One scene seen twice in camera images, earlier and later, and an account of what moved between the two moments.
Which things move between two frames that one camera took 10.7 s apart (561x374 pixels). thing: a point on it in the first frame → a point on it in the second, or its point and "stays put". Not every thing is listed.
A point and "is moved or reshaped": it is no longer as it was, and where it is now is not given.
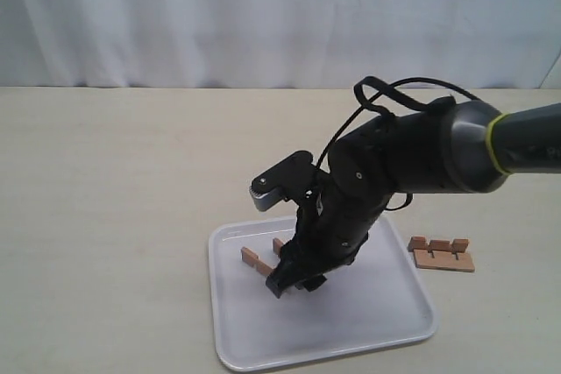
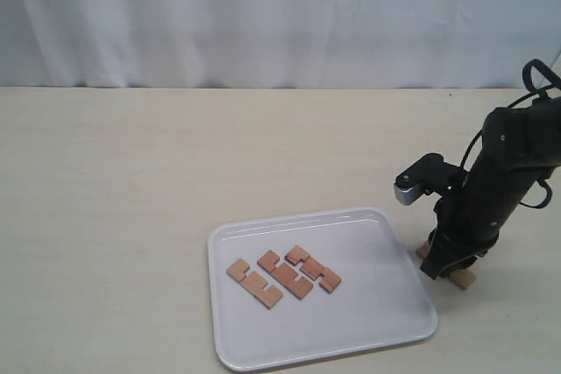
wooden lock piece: [277, 245] → [299, 288]
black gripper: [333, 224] → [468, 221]
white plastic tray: [377, 299] stays put
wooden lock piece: [252, 258] → [254, 283]
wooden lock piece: [446, 261] is moved or reshaped
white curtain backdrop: [278, 21] stays put
